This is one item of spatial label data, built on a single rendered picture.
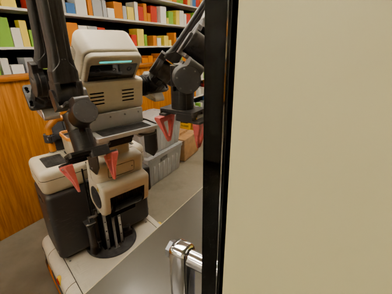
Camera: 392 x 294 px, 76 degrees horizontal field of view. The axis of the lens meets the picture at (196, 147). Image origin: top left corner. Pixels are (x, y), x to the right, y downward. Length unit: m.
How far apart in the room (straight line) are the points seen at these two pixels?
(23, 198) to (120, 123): 1.47
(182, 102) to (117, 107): 0.48
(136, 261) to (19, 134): 1.77
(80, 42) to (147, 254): 0.70
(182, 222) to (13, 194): 1.82
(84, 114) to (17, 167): 1.65
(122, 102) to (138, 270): 0.69
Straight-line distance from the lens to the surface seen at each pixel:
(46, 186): 1.34
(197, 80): 0.54
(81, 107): 0.65
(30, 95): 0.98
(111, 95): 1.02
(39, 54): 0.83
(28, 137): 2.24
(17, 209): 2.38
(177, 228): 0.62
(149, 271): 0.54
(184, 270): 0.19
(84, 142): 0.70
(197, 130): 0.60
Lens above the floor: 1.34
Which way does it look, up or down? 22 degrees down
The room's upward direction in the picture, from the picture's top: straight up
